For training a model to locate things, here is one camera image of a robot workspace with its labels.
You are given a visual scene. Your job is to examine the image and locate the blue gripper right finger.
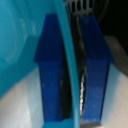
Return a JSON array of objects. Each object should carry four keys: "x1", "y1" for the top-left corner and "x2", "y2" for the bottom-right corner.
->
[{"x1": 77, "y1": 15, "x2": 115, "y2": 122}]

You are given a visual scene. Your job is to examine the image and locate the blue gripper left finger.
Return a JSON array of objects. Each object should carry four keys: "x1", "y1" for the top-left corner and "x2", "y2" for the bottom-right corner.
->
[{"x1": 33, "y1": 13, "x2": 67, "y2": 122}]

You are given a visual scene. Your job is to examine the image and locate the blue plastic bowl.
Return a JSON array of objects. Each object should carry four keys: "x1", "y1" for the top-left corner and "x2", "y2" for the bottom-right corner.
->
[{"x1": 0, "y1": 0, "x2": 83, "y2": 128}]

